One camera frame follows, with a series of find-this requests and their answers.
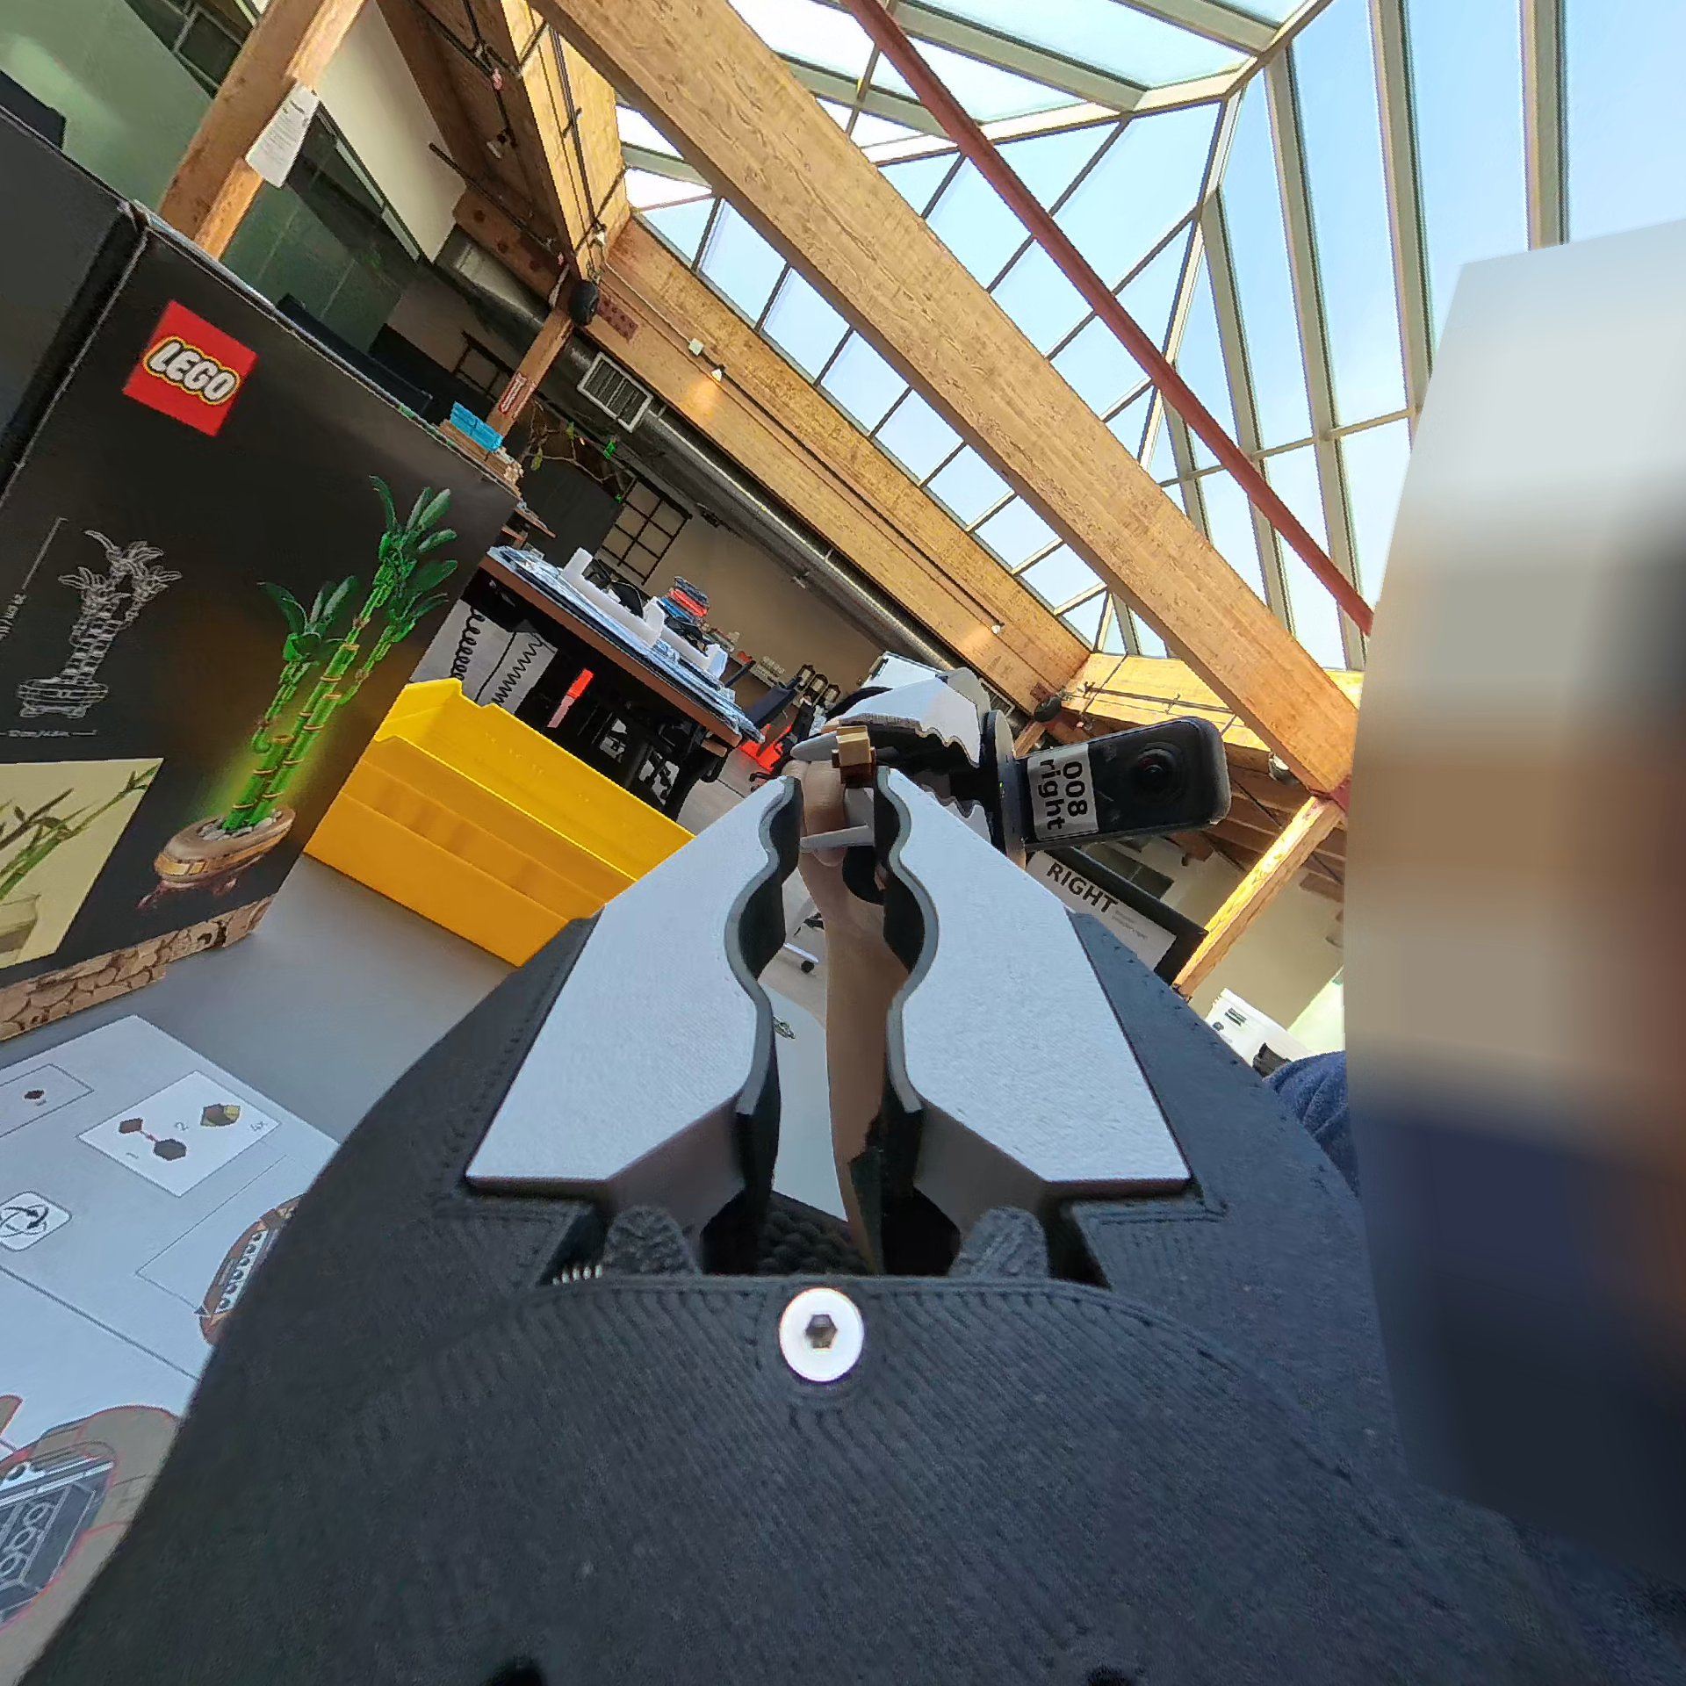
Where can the lego instruction booklet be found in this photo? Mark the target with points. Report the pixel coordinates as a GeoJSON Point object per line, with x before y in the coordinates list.
{"type": "Point", "coordinates": [131, 1185]}

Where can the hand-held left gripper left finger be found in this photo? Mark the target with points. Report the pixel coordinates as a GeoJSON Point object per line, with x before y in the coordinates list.
{"type": "Point", "coordinates": [619, 1054]}

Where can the person's right hand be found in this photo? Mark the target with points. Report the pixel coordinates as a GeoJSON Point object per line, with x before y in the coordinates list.
{"type": "Point", "coordinates": [824, 803]}

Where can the person's right forearm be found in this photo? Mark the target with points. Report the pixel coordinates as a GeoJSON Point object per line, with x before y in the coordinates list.
{"type": "Point", "coordinates": [856, 1054]}

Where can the framed tag sign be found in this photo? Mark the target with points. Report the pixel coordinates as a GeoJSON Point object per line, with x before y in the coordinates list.
{"type": "Point", "coordinates": [1120, 911]}

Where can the background work table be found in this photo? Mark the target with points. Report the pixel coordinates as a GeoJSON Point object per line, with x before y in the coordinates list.
{"type": "Point", "coordinates": [619, 645]}

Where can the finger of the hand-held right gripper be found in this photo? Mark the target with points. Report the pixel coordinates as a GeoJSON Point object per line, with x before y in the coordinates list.
{"type": "Point", "coordinates": [943, 719]}
{"type": "Point", "coordinates": [923, 772]}

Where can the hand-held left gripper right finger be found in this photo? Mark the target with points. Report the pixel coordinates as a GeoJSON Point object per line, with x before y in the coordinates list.
{"type": "Point", "coordinates": [1040, 1054]}

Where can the paper notice on beam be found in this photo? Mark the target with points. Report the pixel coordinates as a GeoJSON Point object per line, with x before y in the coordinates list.
{"type": "Point", "coordinates": [283, 132]}

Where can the black lego set box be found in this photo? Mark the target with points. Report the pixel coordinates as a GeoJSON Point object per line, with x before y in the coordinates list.
{"type": "Point", "coordinates": [263, 527]}

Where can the yellow stacked plastic bins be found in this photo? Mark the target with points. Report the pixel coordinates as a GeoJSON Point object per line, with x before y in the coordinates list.
{"type": "Point", "coordinates": [475, 818]}

